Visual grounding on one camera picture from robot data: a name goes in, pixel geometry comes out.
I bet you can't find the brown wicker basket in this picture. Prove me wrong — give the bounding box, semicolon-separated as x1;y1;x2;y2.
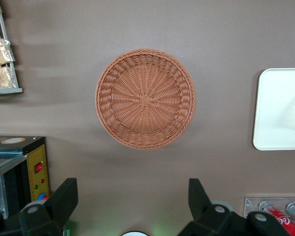
95;48;197;150

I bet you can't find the black food warmer yellow panel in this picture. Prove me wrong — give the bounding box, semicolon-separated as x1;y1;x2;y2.
0;136;51;220

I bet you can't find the cream plastic tray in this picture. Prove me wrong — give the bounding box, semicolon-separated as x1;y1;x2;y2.
252;68;295;151

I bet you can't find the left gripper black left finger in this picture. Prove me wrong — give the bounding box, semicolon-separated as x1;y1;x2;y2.
19;177;79;236

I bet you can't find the grey metal snack rack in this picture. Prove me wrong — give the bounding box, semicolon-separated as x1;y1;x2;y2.
0;0;24;97

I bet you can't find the clear acrylic bottle rack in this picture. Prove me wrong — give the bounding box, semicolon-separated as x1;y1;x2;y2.
243;196;295;236

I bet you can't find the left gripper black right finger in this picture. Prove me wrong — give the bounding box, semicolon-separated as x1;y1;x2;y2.
178;178;246;236

